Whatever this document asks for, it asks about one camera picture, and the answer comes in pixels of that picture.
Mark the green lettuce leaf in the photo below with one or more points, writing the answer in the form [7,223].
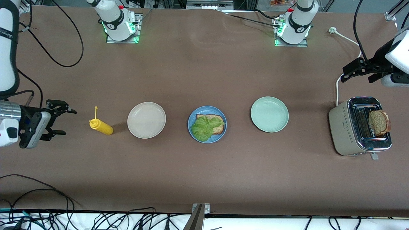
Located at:
[201,129]

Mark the orange packet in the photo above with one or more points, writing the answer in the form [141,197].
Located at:
[281,2]

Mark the beige chrome-top toaster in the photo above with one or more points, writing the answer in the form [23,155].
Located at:
[343,127]

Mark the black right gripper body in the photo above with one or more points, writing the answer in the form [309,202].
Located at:
[27,112]

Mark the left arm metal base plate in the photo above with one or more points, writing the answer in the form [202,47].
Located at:
[290,45]

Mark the blue plate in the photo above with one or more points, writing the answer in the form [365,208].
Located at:
[220,139]

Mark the light green plate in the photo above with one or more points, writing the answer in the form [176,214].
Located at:
[269,114]

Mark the aluminium corner profile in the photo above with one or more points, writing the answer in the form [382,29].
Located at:
[391,15]

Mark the brown bread slice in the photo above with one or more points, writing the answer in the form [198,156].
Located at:
[219,129]
[378,123]

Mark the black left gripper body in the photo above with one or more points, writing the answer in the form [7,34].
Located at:
[379,60]

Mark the aluminium camera post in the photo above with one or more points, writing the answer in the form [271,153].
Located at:
[195,220]

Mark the beige plate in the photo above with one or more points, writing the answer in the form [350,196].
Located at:
[146,120]

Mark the yellow squeeze bottle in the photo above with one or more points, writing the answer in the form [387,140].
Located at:
[104,128]

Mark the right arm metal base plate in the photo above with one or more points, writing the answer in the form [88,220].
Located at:
[121,42]

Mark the grey metal box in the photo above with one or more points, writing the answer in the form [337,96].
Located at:
[209,4]

